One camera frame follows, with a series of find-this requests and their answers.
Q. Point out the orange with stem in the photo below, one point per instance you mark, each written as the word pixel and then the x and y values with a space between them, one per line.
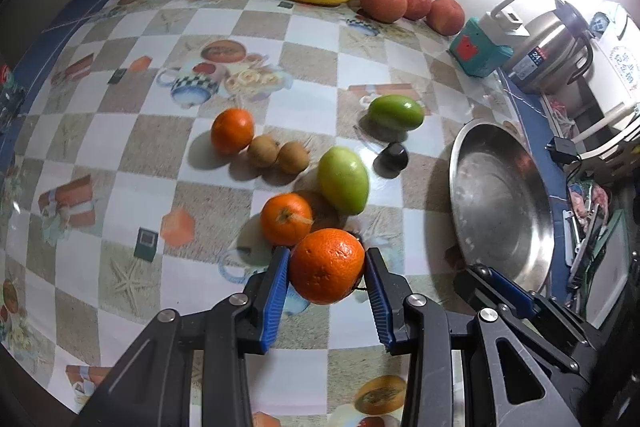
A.
pixel 286 219

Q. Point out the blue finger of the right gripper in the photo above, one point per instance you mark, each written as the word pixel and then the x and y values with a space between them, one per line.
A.
pixel 521 301

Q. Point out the red apple left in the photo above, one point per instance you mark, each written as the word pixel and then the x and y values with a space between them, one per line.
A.
pixel 385 11

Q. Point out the red apple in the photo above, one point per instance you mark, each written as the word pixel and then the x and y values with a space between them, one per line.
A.
pixel 417 9
pixel 385 11
pixel 446 17

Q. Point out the red apple middle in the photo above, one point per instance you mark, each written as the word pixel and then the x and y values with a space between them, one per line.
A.
pixel 417 9

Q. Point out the orange with rough skin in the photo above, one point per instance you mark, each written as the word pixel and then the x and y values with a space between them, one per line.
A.
pixel 326 266

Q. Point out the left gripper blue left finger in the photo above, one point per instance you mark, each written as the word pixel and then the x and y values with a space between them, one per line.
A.
pixel 267 292

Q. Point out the stainless steel bowl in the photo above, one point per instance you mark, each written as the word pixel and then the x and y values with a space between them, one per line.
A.
pixel 499 204

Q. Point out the brown round fruit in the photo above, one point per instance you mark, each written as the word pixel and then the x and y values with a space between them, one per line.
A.
pixel 293 158
pixel 263 151

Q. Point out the checkered plastic tablecloth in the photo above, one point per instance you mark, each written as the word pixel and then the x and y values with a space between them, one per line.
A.
pixel 115 205

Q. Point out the blue striped cloth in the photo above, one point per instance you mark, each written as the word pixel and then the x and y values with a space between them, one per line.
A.
pixel 538 133

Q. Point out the smooth orange tangerine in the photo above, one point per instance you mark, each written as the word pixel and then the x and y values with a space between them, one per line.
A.
pixel 232 131

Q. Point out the clear plastic container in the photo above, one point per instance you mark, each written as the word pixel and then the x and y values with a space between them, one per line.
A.
pixel 12 97

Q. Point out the red apple right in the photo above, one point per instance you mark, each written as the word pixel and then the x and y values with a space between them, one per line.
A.
pixel 446 17

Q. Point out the small green mango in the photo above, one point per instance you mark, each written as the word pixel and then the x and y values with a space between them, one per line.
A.
pixel 397 112

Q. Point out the stainless steel kettle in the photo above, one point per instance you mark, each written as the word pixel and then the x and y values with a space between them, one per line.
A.
pixel 556 53

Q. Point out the black power adapter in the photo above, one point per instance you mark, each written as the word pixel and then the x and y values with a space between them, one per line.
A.
pixel 562 151

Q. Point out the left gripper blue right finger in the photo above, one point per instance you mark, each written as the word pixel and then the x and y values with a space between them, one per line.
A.
pixel 387 292

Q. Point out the teal box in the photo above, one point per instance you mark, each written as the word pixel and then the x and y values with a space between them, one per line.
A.
pixel 475 52

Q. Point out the large pale green mango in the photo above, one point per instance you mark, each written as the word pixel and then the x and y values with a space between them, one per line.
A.
pixel 343 180

